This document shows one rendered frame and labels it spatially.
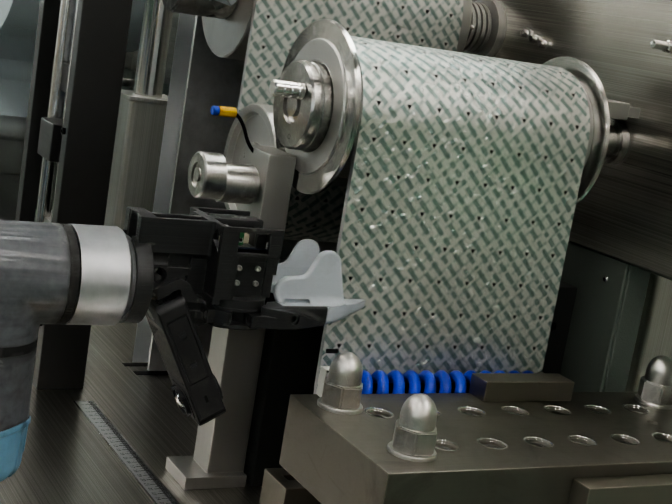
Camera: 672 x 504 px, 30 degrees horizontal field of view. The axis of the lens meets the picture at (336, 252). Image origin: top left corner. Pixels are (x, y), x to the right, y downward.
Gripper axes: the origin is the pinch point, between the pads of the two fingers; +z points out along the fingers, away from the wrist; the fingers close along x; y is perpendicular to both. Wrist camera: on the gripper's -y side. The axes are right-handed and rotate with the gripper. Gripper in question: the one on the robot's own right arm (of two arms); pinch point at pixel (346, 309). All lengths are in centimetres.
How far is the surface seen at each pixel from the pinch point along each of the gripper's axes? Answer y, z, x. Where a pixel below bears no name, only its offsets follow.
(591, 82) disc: 21.5, 22.7, 2.2
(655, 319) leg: -3.8, 47.3, 13.1
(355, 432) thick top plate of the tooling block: -6.0, -4.7, -12.4
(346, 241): 5.9, -1.2, -0.2
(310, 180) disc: 9.9, -3.0, 4.4
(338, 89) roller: 18.0, -3.2, 1.7
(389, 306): 0.4, 4.0, -0.2
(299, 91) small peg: 17.3, -5.6, 3.8
